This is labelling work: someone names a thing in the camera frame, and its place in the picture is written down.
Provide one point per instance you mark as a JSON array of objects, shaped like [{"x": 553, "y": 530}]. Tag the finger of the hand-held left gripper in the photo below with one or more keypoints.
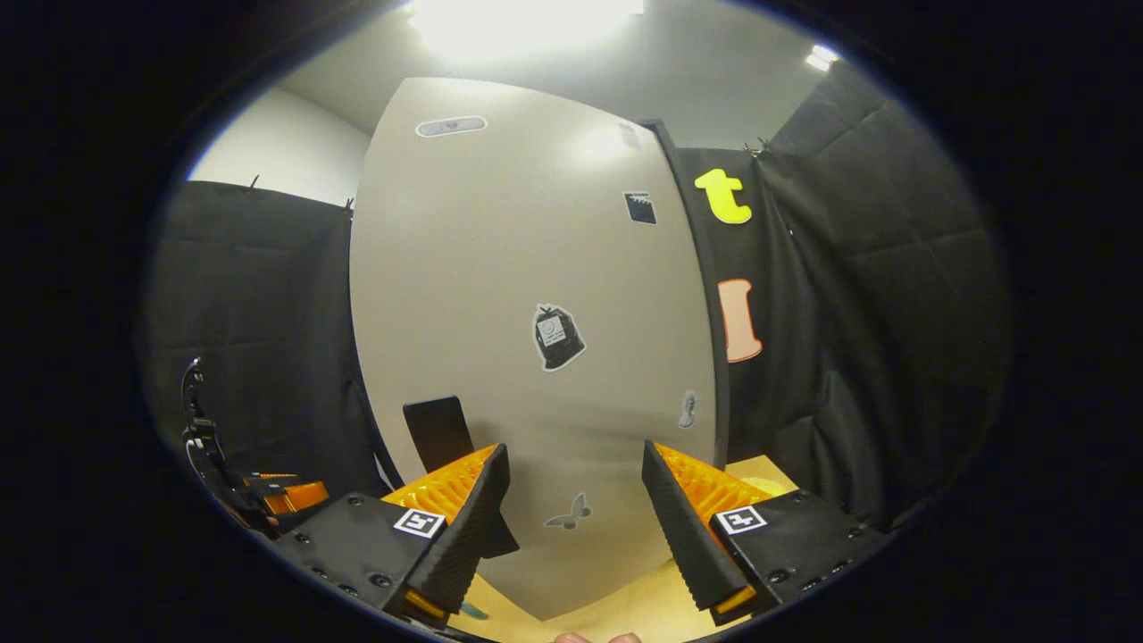
[{"x": 299, "y": 496}]

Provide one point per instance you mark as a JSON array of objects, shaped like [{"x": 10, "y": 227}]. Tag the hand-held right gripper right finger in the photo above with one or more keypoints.
[{"x": 692, "y": 545}]

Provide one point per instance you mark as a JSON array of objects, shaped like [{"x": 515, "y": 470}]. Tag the ceiling light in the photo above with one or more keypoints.
[
  {"x": 821, "y": 58},
  {"x": 527, "y": 22}
]

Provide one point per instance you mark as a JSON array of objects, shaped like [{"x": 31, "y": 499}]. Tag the yellow plush ball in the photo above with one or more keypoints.
[{"x": 761, "y": 487}]

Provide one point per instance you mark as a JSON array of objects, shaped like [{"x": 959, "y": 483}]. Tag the black backdrop cloth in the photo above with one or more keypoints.
[{"x": 893, "y": 313}]

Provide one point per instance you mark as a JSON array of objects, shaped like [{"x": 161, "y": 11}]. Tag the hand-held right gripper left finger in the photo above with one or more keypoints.
[{"x": 464, "y": 545}]

